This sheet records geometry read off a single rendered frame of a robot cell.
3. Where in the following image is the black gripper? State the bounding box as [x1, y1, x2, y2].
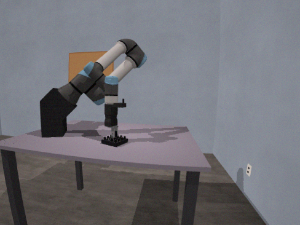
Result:
[105, 96, 126, 138]

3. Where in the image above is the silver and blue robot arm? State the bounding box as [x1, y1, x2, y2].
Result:
[58, 39, 147, 105]

